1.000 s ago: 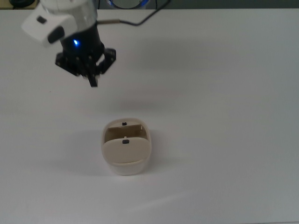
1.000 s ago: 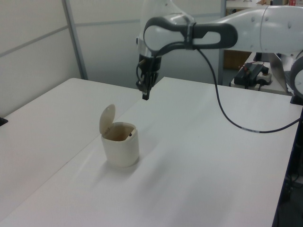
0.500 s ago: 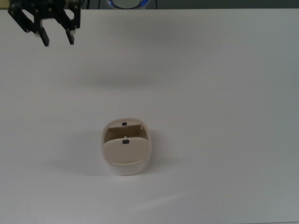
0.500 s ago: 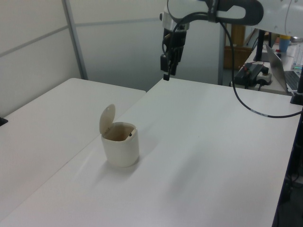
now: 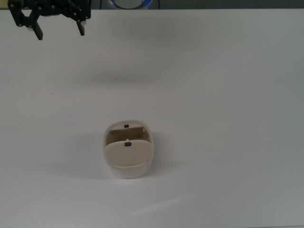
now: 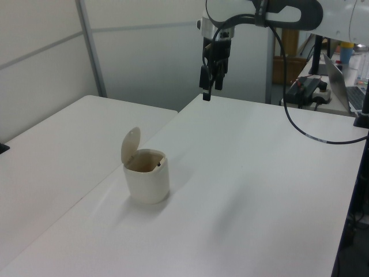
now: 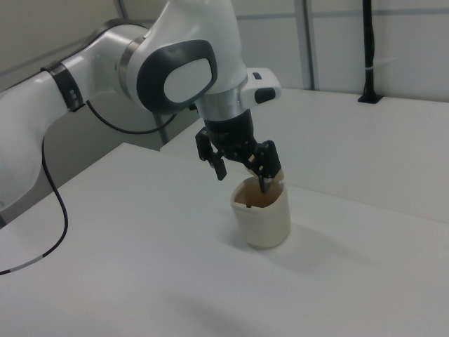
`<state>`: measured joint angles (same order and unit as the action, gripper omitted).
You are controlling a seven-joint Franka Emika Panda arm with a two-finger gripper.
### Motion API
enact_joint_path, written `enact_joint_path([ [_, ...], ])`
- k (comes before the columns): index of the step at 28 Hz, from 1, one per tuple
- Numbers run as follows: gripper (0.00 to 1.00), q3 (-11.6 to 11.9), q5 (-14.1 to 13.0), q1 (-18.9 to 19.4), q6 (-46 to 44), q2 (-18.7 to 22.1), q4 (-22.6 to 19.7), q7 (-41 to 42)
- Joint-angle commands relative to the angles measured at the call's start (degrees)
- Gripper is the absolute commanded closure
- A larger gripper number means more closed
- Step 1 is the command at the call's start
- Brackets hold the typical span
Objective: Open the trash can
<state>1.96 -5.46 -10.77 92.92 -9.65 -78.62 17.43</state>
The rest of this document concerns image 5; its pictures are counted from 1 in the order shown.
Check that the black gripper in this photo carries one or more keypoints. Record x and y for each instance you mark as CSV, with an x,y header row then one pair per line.
x,y
51,7

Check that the small white trash can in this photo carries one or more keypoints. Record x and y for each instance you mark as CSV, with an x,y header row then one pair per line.
x,y
129,156

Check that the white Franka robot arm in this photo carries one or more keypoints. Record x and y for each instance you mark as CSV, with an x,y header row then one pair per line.
x,y
129,3

